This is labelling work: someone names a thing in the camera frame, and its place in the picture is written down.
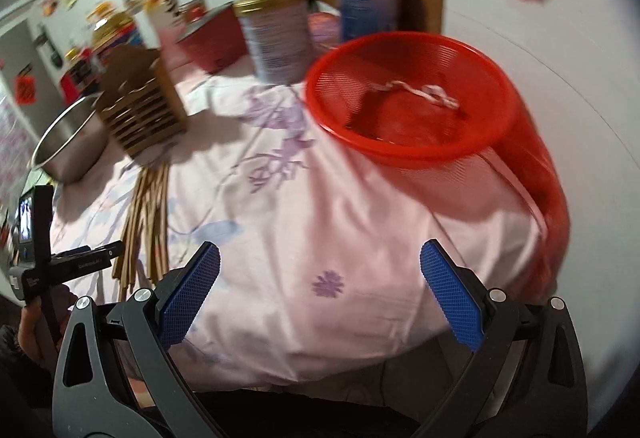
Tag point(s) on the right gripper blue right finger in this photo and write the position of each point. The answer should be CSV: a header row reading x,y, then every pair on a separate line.
x,y
455,300

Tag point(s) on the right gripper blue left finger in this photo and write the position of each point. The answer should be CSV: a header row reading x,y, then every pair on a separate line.
x,y
183,291

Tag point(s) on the person's left hand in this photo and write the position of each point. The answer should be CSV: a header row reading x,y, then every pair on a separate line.
x,y
32,318

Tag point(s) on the wooden chopstick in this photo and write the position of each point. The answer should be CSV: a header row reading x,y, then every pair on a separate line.
x,y
151,244
138,275
159,236
131,231

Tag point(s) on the stainless steel bowl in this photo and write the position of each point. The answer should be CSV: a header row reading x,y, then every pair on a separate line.
x,y
73,143

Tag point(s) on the red diamond door sign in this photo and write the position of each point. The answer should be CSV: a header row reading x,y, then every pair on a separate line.
x,y
25,90

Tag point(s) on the pink floral tablecloth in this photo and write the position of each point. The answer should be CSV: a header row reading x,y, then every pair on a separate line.
x,y
319,246

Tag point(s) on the wooden utensil holder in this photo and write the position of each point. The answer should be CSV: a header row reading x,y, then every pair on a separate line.
x,y
139,105

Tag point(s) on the red plastic mesh basket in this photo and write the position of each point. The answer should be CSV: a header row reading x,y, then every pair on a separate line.
x,y
413,100

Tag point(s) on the cooking oil bottle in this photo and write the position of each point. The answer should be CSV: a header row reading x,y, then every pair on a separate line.
x,y
112,27

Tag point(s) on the red electric cooking pot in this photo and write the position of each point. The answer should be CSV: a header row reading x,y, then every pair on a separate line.
x,y
215,41

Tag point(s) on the gold lid milk powder tin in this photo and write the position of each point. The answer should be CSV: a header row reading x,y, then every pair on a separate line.
x,y
278,39

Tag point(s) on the blue lidded plastic container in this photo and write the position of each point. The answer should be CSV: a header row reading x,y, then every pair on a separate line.
x,y
360,18

